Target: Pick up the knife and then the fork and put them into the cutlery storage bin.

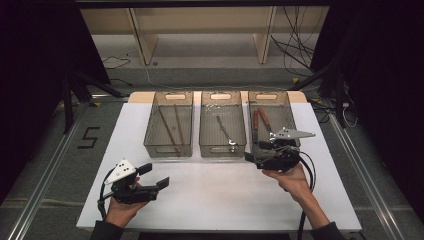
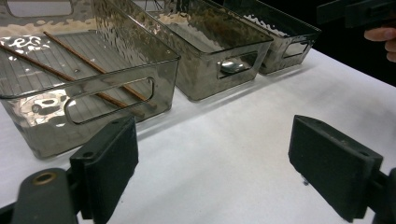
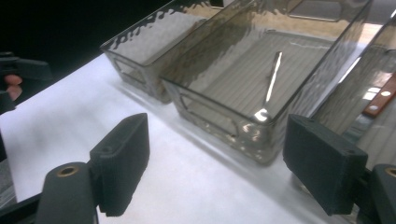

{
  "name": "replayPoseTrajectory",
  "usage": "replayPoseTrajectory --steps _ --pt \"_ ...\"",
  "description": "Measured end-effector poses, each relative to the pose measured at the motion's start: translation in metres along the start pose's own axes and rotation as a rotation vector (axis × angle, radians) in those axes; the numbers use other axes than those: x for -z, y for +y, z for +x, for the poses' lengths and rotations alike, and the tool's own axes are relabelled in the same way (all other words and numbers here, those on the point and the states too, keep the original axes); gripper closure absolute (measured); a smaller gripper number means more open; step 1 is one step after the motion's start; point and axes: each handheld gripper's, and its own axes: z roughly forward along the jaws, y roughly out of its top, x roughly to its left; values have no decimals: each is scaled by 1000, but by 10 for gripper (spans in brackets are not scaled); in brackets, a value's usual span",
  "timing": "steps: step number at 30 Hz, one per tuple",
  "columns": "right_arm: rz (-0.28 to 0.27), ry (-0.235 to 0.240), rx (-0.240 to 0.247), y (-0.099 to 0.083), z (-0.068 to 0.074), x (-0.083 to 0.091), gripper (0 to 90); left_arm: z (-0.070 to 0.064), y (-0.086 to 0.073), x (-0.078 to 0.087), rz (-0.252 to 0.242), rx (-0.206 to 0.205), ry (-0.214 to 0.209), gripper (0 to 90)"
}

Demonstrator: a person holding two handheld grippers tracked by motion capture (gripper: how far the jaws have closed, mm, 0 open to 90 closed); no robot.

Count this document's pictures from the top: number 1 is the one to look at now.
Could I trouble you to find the right hand-held gripper cable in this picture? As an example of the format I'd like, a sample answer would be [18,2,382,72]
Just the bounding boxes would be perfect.
[294,149,318,240]

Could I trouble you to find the beige wooden furniture frame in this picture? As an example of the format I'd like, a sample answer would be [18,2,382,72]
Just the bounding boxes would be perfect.
[79,6,329,66]

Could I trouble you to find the person's right hand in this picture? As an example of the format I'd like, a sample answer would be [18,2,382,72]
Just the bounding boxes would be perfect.
[261,163,314,204]

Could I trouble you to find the wooden-handled fork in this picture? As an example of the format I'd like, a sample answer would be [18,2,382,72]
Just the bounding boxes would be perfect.
[257,106,275,134]

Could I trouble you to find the dark curtain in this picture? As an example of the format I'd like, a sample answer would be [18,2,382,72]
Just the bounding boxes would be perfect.
[309,0,424,221]
[0,0,111,204]

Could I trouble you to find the white table cover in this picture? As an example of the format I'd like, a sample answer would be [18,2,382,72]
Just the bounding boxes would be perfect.
[75,102,363,233]

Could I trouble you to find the person's left hand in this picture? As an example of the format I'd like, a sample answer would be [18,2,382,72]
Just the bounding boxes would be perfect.
[104,176,149,229]

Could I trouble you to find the hand-held gripper cable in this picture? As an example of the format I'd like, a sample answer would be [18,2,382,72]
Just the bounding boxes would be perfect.
[97,168,116,221]
[294,149,318,240]

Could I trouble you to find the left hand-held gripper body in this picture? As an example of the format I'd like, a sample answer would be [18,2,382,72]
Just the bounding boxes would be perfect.
[103,158,160,205]

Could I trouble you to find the black hanging cables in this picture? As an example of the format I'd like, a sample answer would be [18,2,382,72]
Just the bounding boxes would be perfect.
[270,6,321,76]

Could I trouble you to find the aluminium floor rail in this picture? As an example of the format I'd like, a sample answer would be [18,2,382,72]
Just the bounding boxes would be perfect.
[5,99,91,240]
[328,113,406,240]

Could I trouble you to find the black metal stand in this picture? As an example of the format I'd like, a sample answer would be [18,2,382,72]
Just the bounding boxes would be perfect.
[61,71,126,134]
[288,56,351,129]

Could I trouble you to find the wooden-handled knife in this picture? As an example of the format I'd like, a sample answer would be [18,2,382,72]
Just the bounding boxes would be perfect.
[252,109,260,145]

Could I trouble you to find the white cable with plug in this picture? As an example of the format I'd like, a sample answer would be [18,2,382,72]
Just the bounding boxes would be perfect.
[341,101,359,129]

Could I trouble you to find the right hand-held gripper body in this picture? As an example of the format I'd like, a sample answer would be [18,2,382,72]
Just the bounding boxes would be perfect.
[254,127,316,174]

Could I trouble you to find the grey translucent plastic bin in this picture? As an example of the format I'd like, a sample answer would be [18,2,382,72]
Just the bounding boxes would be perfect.
[247,90,302,159]
[143,91,195,159]
[198,90,248,159]

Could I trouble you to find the black floor cable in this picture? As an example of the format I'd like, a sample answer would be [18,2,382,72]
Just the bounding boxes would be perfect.
[100,54,132,70]

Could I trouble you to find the left hand-held gripper cable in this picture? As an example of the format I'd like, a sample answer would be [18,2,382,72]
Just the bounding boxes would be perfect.
[97,168,116,221]

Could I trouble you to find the metal spoon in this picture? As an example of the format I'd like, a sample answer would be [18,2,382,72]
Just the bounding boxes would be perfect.
[215,115,238,153]

